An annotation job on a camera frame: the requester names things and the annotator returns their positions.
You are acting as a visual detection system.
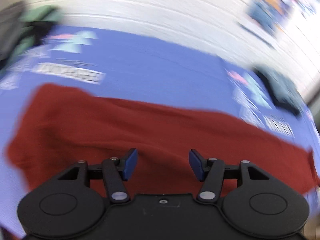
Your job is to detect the dark navy folded garment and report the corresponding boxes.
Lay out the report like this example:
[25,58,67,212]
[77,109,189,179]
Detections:
[252,65,302,117]

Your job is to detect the grey folded garment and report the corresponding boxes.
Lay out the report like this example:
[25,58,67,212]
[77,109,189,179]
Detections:
[1,1,25,62]

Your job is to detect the mint green black-striped garment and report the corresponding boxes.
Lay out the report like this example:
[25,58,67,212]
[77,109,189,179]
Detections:
[14,5,62,55]

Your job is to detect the grey-blue folded jeans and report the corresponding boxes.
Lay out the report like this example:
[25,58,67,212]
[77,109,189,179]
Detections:
[265,68,304,113]

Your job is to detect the bedding poster on wall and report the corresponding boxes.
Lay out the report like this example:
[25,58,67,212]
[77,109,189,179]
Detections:
[238,0,296,48]

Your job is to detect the blue printed bed sheet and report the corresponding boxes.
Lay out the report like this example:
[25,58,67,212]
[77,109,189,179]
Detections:
[0,26,320,239]

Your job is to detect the red pants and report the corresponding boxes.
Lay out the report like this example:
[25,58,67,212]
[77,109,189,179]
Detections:
[7,83,319,194]

